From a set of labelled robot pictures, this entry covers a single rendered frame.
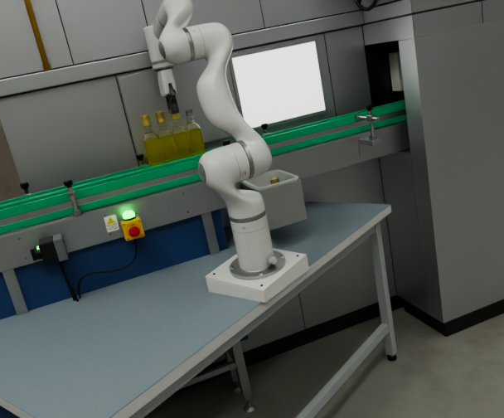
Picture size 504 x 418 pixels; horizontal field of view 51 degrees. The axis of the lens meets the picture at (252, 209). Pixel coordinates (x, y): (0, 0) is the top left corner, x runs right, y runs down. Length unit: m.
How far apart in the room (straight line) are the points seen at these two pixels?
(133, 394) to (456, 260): 1.71
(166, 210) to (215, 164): 0.52
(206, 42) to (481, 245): 1.65
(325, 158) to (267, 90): 0.40
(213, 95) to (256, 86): 0.77
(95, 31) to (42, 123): 0.42
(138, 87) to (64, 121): 0.32
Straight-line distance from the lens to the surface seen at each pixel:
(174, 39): 1.66
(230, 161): 1.58
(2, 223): 2.04
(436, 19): 2.42
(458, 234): 2.61
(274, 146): 2.25
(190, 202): 2.05
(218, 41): 1.69
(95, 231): 2.03
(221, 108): 1.63
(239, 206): 1.64
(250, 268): 1.73
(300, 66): 2.47
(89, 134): 2.27
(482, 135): 2.60
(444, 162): 2.48
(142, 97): 2.26
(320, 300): 2.76
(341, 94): 2.60
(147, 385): 1.42
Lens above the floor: 1.49
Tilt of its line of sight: 16 degrees down
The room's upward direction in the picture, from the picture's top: 12 degrees counter-clockwise
